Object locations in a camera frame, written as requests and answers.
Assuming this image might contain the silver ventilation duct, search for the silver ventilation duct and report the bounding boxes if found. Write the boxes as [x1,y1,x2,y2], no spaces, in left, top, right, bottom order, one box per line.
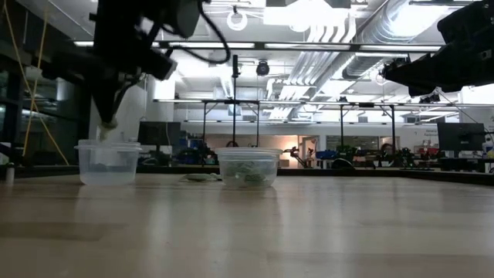
[341,0,439,80]

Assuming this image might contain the clear square plastic container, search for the clear square plastic container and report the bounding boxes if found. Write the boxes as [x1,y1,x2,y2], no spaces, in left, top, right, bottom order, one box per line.
[74,139,143,187]

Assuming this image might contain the pale green sweetener packet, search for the pale green sweetener packet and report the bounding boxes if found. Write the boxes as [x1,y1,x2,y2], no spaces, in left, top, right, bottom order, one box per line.
[180,173,224,183]

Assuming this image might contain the overhead light bar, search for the overhead light bar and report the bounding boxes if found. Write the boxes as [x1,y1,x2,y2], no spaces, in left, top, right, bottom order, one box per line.
[73,39,444,53]

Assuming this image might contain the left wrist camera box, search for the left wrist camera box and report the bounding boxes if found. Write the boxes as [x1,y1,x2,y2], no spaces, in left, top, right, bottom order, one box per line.
[147,49,179,81]

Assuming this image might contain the black table border rail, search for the black table border rail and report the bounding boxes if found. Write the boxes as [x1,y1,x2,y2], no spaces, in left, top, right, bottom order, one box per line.
[0,164,494,187]

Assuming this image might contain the black metal frame rig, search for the black metal frame rig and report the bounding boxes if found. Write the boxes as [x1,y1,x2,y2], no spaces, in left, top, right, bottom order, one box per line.
[338,101,398,152]
[201,99,261,150]

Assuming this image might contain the black vertical pole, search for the black vertical pole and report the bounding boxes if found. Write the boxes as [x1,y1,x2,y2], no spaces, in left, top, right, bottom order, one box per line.
[230,53,242,149]

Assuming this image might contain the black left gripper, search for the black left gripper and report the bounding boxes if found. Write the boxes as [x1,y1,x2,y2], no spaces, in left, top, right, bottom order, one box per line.
[90,36,155,124]

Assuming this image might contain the white ring light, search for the white ring light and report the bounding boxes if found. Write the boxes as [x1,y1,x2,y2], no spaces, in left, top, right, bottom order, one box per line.
[225,8,249,32]

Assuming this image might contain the blue box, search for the blue box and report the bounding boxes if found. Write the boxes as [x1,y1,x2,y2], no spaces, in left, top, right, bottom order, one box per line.
[315,150,340,161]

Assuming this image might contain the dark computer monitor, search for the dark computer monitor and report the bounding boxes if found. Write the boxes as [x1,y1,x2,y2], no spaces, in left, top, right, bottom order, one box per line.
[437,122,486,153]
[137,120,182,152]

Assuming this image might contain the small white cylinder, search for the small white cylinder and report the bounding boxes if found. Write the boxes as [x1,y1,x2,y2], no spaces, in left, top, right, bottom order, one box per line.
[4,161,16,185]

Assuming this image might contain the yellow cable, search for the yellow cable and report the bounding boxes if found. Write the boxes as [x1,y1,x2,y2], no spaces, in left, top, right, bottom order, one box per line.
[22,7,49,158]
[2,0,70,167]

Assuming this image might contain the clear round plastic container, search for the clear round plastic container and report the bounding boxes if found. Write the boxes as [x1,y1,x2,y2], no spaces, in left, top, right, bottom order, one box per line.
[214,147,284,191]

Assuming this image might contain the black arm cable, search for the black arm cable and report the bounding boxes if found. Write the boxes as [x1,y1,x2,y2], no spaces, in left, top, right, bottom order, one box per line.
[165,0,232,66]

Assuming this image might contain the round black ceiling lamp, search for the round black ceiling lamp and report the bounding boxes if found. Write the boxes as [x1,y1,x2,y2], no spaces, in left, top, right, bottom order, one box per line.
[255,59,271,77]

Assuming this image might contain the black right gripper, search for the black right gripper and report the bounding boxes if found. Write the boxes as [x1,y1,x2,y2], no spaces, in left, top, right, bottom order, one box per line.
[381,36,494,97]

